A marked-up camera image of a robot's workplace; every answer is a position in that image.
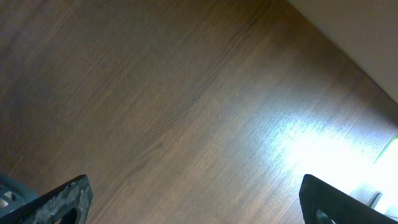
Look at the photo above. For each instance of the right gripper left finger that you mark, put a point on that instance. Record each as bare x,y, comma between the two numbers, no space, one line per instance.
68,203

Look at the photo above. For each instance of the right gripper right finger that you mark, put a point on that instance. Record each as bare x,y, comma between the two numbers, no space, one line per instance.
322,203

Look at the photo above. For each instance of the grey plastic basket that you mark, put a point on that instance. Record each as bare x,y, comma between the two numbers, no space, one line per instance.
14,194

